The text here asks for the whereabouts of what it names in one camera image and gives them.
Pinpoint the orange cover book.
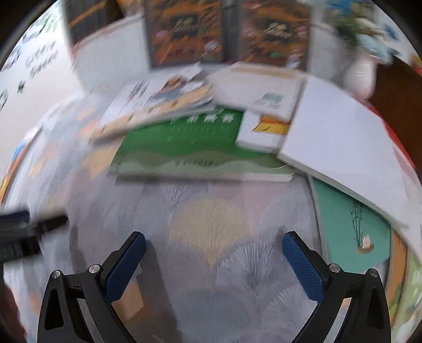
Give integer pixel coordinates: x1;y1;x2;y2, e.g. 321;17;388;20
386;227;410;311

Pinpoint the white comic cover book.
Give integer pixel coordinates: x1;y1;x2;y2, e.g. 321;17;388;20
144;74;217;114

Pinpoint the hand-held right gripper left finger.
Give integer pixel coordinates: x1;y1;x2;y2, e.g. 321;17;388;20
37;231;147;343

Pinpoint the brown wooden cabinet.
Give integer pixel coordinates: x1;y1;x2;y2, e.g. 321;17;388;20
368;56;422;133

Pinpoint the ginkgo patterned tablecloth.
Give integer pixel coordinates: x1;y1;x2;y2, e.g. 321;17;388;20
0;88;410;343

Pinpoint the white bookshelf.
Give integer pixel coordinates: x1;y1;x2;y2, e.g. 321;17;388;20
64;0;351;93

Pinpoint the orange edged picture book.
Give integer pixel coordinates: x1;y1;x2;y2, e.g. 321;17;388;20
0;126;44;202

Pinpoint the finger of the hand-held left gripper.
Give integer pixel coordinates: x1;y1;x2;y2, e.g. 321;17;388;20
31;214;69;235

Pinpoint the green bird cover book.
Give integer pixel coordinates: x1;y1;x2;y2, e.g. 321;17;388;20
108;108;295;183

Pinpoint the dark ornate hardcover book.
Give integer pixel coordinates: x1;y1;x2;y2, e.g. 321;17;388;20
145;0;225;69
237;0;313;72

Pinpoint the white vase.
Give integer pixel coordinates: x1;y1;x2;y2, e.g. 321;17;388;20
342;54;377;100

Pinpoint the light green picture book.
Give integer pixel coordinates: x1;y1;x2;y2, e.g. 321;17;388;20
391;253;421;334

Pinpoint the white book green logo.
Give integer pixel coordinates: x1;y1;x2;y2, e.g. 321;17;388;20
207;62;308;123

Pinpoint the white picture book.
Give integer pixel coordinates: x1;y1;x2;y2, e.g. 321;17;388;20
88;79;217;143

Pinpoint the teal bamboo cover book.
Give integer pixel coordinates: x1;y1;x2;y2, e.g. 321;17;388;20
308;174;395;265

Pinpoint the large plain white book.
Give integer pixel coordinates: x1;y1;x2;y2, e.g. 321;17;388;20
276;77;413;232

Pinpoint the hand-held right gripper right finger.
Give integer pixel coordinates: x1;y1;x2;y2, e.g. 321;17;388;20
282;231;393;343

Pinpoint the white book pink text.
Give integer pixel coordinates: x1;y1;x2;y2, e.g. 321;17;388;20
400;161;422;207

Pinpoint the small white orange book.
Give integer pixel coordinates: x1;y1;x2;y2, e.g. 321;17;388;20
235;110;293;154

